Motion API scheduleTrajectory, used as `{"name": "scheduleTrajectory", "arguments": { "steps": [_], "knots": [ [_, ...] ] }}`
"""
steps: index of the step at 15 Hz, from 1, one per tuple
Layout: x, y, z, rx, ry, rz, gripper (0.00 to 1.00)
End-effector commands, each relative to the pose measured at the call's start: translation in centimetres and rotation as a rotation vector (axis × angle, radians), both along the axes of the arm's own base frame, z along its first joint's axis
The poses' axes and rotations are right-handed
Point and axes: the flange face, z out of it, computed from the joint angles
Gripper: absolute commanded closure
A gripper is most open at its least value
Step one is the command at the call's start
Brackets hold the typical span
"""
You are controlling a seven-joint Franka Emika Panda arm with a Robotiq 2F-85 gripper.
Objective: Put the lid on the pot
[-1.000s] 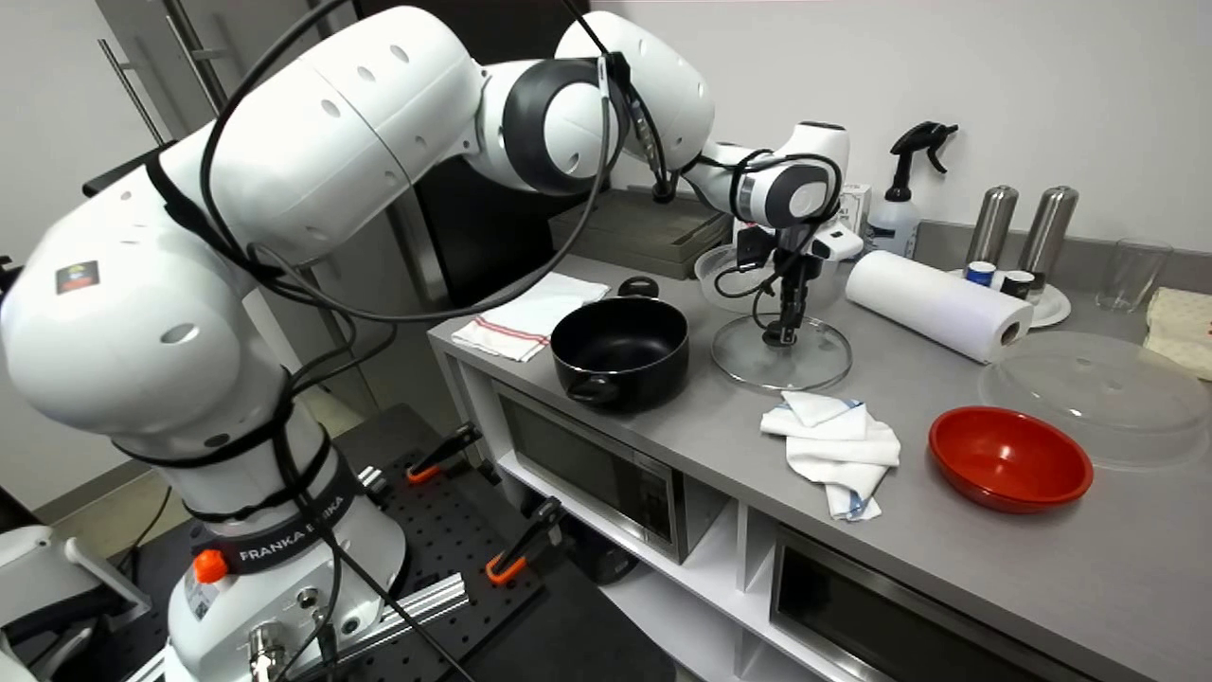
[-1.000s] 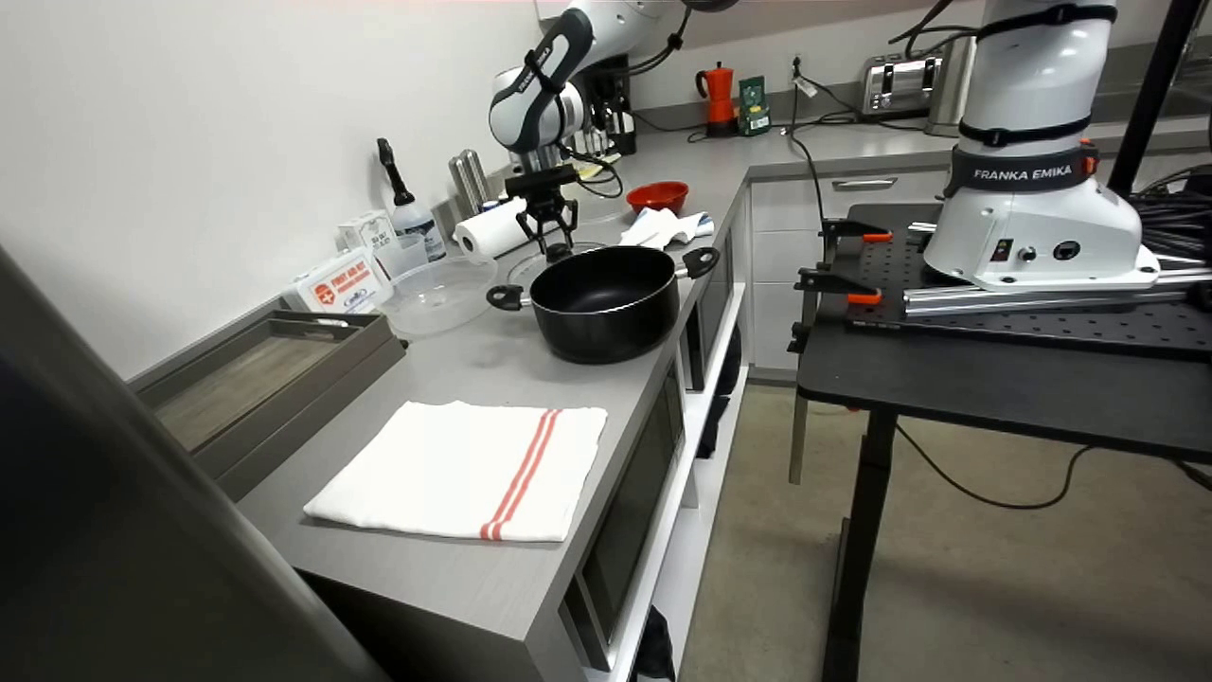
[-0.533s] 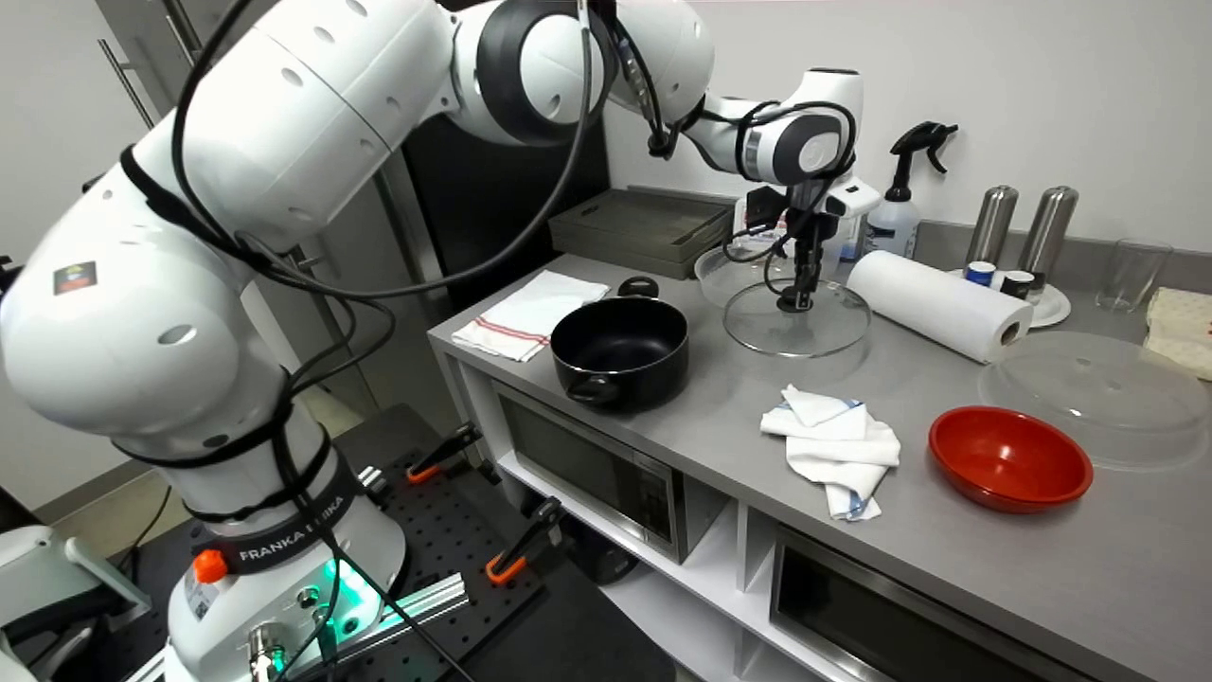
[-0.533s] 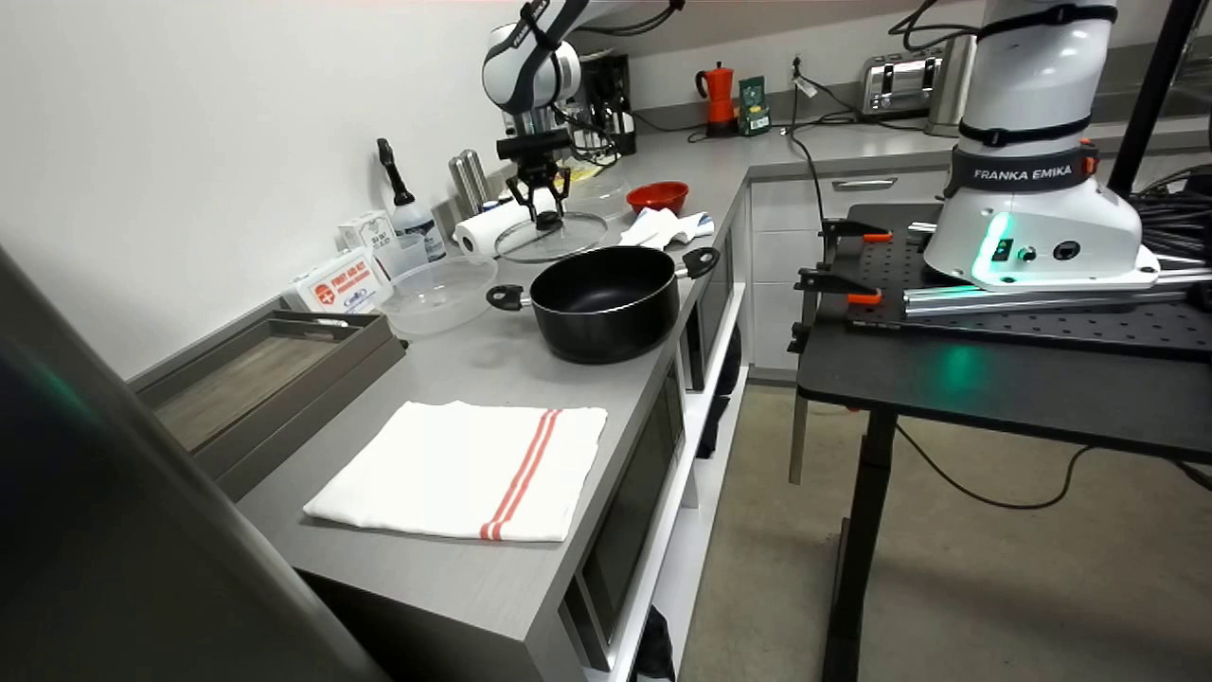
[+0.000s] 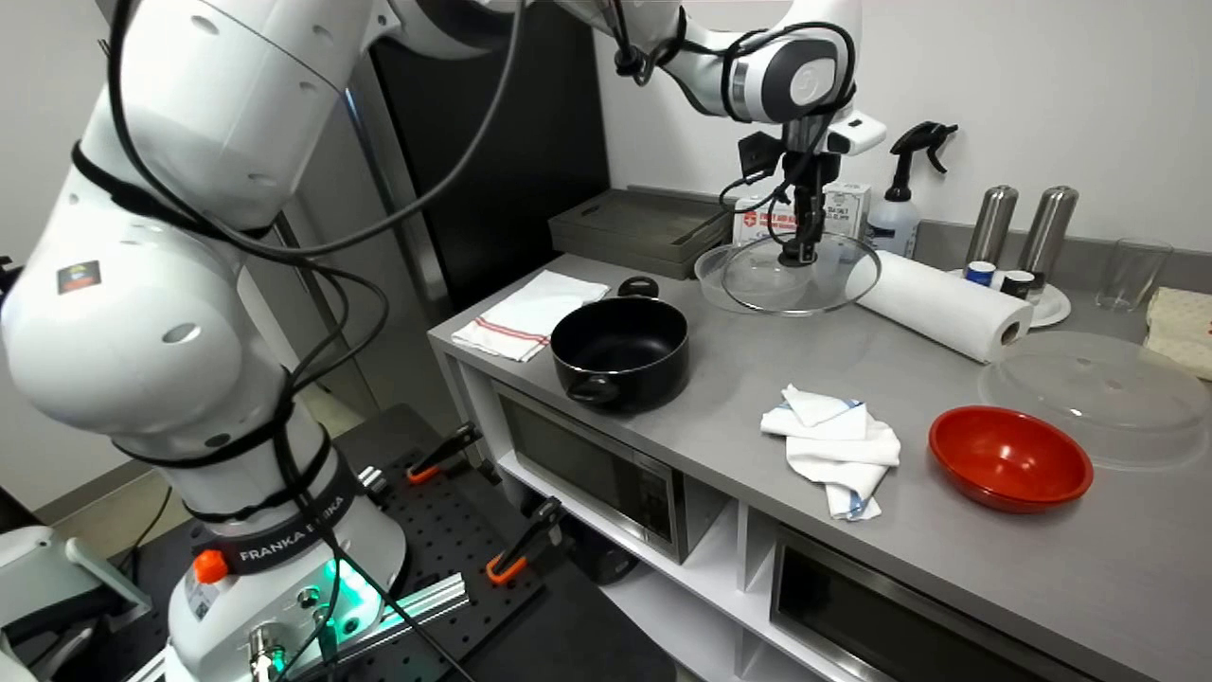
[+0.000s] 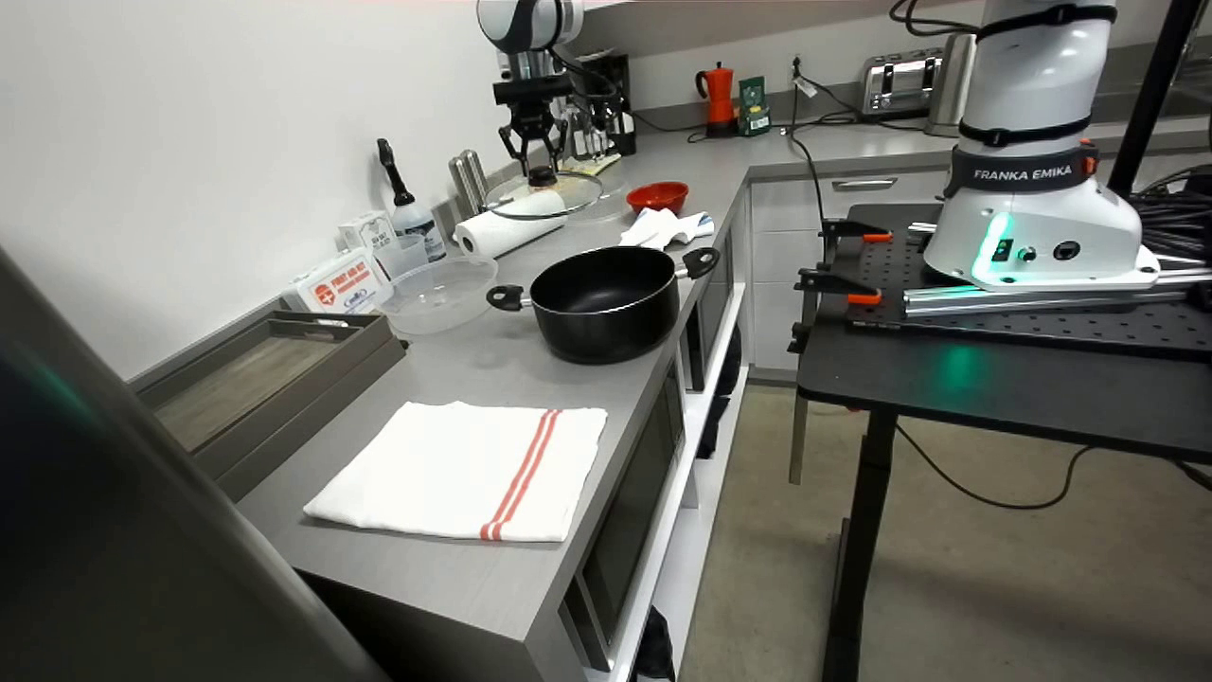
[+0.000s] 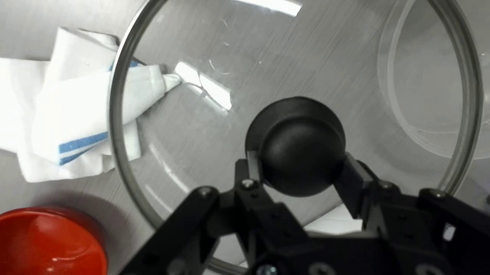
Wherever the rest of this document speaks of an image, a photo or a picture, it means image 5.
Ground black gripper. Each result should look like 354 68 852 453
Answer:
776 148 842 268

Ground clear glass bowl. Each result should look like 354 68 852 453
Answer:
689 232 886 318

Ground small black-lid jar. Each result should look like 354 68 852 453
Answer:
996 264 1041 304

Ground black cooking pot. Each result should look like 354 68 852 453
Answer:
545 273 698 416

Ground white printed card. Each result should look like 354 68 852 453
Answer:
819 181 874 251

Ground red and white box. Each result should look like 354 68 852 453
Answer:
729 200 804 251

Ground clear spray bottle black trigger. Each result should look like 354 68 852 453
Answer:
864 117 962 263

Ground white paper towel roll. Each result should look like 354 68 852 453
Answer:
854 245 1039 368

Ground grey sink tray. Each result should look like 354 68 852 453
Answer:
545 187 734 282

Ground steel shaker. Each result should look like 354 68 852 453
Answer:
1020 181 1083 282
962 181 1022 268

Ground crumpled white cloth blue stripes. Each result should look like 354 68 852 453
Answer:
757 383 906 527

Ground white plate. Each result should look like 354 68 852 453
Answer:
957 258 1074 332

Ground white towel with red stripes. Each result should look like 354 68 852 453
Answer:
449 264 614 368

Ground large black panel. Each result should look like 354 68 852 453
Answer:
345 0 617 318

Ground built-in black microwave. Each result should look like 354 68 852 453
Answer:
487 383 691 563

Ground clear plastic dome cover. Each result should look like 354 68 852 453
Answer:
978 330 1212 475

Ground grey counter cabinet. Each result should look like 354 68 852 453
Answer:
429 187 1212 682

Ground black robot table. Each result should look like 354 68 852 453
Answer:
0 403 684 682

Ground grey device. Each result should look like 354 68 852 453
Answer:
0 523 150 682

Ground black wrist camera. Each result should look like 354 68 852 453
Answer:
734 128 782 181

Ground black clamp with orange handle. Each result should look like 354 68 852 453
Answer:
401 421 484 494
482 495 568 592

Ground aluminium rail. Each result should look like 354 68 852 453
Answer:
286 570 472 658

